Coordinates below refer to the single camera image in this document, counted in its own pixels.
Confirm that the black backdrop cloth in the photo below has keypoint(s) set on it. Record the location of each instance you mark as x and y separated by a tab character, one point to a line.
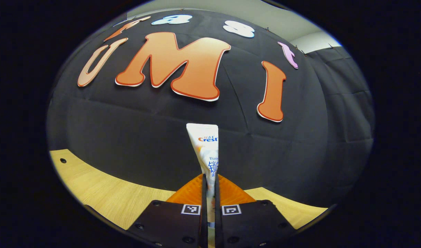
145	131

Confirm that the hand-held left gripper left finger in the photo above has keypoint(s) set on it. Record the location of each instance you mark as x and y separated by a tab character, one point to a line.
169	224

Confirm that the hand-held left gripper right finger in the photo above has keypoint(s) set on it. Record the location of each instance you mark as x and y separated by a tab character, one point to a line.
251	224

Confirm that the white toothpaste tube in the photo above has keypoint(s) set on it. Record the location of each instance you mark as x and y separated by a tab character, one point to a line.
207	148

